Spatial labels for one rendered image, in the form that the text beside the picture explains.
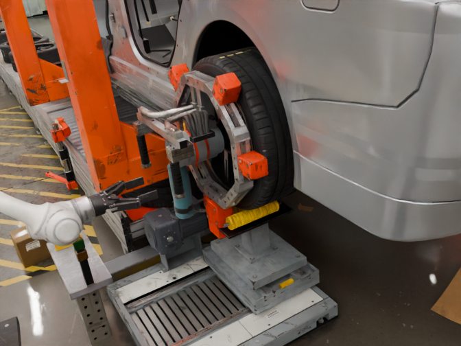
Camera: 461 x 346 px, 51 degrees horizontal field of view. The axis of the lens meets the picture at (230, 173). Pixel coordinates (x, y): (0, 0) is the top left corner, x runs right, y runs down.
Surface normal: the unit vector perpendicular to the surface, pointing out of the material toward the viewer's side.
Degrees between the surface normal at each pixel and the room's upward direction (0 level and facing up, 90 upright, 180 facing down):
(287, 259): 0
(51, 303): 0
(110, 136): 90
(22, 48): 90
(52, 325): 0
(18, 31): 90
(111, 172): 90
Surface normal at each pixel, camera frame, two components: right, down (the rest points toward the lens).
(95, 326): 0.51, 0.34
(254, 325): -0.11, -0.89
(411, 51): -0.73, 0.37
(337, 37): -0.86, 0.31
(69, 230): 0.57, 0.13
